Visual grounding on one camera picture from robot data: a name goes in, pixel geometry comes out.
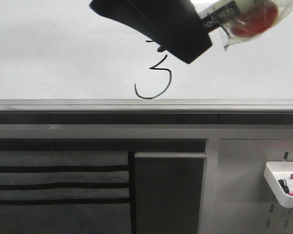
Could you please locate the grey slotted pegboard panel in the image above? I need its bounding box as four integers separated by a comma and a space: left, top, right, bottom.
213, 139, 293, 234

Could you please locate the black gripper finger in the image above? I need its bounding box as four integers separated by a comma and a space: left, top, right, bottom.
89, 0, 212, 64

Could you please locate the white whiteboard with frame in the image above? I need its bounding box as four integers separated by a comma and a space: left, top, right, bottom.
0, 0, 293, 112

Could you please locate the white plastic marker tray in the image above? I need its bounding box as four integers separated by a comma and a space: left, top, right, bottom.
264, 161, 293, 208

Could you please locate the dark grey flat panel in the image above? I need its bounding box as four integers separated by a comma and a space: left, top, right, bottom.
135, 152, 206, 234

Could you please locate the black capped marker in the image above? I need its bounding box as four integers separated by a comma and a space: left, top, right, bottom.
278, 179, 293, 187

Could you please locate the white black whiteboard marker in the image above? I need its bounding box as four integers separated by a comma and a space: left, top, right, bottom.
194, 0, 293, 50

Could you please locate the grey metal shelf frame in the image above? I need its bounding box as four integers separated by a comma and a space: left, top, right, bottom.
0, 125, 293, 234

